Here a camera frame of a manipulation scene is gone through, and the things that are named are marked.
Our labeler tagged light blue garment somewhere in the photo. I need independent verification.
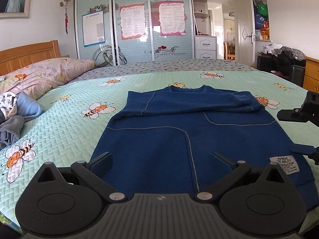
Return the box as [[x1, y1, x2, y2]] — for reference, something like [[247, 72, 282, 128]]
[[17, 92, 44, 122]]

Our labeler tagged white door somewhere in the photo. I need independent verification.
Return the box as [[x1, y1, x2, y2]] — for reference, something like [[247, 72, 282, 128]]
[[233, 0, 255, 66]]

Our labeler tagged clothes pile on stool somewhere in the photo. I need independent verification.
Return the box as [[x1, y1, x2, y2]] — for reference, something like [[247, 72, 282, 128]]
[[262, 43, 305, 66]]

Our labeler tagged floral pink pillow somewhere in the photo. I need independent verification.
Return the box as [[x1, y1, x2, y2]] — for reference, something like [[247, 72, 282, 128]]
[[1, 58, 95, 100]]

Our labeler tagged wooden headboard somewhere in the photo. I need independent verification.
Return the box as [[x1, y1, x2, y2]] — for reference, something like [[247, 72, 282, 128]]
[[0, 40, 61, 75]]

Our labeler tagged shelf niche with bags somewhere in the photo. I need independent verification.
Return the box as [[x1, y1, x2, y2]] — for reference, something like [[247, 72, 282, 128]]
[[252, 0, 270, 40]]

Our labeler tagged wooden chair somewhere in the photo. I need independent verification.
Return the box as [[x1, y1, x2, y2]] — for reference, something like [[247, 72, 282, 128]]
[[224, 42, 236, 61]]

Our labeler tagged coiled hose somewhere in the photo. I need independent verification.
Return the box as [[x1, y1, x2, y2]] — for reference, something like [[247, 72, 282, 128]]
[[92, 45, 128, 68]]

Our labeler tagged wooden dresser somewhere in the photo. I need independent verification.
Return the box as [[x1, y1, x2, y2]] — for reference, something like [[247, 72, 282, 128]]
[[303, 57, 319, 93]]

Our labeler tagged white drawer shelf unit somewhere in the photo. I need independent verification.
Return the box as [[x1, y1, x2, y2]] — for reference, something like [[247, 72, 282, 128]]
[[192, 0, 217, 59]]

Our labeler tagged heart pattern bedsheet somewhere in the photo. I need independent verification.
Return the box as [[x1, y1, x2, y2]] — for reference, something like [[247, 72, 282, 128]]
[[73, 59, 256, 82]]

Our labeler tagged grey garment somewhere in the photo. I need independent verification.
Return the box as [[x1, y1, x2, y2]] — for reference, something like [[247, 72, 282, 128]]
[[0, 115, 24, 149]]

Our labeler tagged white patterned garment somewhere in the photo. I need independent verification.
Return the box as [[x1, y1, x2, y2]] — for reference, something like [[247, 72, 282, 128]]
[[0, 92, 17, 119]]

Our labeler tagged blue knit sweater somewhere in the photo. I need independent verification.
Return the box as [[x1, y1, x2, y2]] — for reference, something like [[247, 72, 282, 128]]
[[93, 85, 318, 209]]

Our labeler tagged red hanging ornament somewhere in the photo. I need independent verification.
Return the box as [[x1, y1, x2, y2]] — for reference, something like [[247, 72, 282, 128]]
[[64, 8, 68, 34]]

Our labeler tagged wall lamp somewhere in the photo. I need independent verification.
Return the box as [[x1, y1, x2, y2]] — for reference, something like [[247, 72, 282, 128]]
[[59, 0, 72, 8]]

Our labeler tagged sliding door wardrobe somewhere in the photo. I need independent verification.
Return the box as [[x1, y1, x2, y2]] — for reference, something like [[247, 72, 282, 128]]
[[75, 0, 195, 66]]

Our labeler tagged mint quilted bee bedspread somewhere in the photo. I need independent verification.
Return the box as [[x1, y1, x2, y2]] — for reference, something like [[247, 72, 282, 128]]
[[1, 70, 307, 231]]

